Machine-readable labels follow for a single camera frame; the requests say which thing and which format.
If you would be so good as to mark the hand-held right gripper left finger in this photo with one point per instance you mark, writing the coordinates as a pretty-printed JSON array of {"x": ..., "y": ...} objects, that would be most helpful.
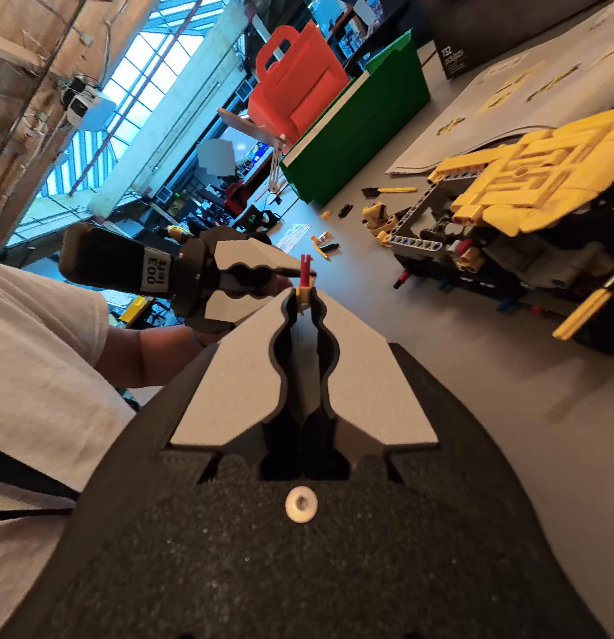
[{"x": 227, "y": 399}]

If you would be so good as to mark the yellow axle with black end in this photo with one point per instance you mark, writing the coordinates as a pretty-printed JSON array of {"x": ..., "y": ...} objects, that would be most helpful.
[{"x": 392, "y": 190}]

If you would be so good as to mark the small yellow connector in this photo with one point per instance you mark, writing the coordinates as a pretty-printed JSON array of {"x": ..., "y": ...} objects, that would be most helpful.
[{"x": 303, "y": 295}]

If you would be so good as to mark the toy car set box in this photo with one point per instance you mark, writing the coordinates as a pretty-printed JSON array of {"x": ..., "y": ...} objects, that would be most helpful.
[{"x": 487, "y": 30}]

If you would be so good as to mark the green storage bin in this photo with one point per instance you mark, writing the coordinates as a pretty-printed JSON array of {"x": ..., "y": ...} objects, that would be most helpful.
[{"x": 367, "y": 130}]

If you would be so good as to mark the grey desk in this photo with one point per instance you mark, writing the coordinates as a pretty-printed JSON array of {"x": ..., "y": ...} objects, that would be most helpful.
[{"x": 437, "y": 374}]

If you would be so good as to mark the orange carry bag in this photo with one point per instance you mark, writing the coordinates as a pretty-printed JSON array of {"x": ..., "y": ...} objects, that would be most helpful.
[{"x": 307, "y": 90}]

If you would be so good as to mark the red pin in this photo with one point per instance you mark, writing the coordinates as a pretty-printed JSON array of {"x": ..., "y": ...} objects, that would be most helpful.
[{"x": 305, "y": 267}]

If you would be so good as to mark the white ceiling device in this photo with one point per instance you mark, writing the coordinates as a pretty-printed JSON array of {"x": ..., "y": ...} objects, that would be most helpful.
[{"x": 90, "y": 112}]

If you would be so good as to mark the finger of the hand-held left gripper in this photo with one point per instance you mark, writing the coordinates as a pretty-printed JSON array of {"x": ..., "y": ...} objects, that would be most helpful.
[
  {"x": 257, "y": 252},
  {"x": 227, "y": 307}
]

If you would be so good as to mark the small yellow black subassembly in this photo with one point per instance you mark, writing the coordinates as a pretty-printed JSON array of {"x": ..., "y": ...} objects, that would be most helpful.
[{"x": 379, "y": 215}]

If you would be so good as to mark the printed sticker sheet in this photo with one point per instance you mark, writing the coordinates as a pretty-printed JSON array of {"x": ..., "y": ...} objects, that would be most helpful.
[{"x": 293, "y": 234}]

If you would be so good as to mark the building instruction booklet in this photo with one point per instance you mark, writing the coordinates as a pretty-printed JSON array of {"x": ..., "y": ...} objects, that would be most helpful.
[{"x": 487, "y": 100}]

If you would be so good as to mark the yellow black toy car model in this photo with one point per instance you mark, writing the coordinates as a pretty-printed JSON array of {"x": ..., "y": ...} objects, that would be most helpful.
[{"x": 526, "y": 174}]

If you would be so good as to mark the person's left hand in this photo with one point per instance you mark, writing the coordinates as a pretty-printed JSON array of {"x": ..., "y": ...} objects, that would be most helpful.
[{"x": 281, "y": 285}]

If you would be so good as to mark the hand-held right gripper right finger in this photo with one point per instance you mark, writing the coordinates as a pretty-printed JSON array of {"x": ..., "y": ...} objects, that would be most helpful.
[{"x": 382, "y": 399}]

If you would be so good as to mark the red office chair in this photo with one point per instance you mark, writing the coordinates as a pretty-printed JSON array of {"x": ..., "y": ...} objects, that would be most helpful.
[{"x": 237, "y": 197}]

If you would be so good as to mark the small black toy piece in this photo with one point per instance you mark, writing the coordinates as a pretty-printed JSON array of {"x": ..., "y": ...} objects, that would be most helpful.
[
  {"x": 329, "y": 247},
  {"x": 345, "y": 210}
]

